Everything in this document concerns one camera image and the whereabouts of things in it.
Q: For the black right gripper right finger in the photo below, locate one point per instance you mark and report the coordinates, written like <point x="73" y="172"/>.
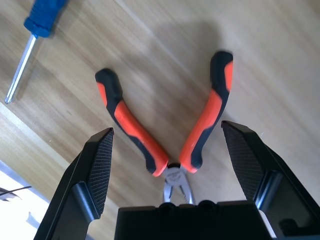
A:
<point x="257" y="165"/>

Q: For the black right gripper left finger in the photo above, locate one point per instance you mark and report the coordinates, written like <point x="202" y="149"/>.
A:
<point x="75" y="180"/>

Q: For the orange black needle-nose pliers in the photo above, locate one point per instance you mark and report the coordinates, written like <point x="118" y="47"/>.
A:
<point x="130" y="125"/>

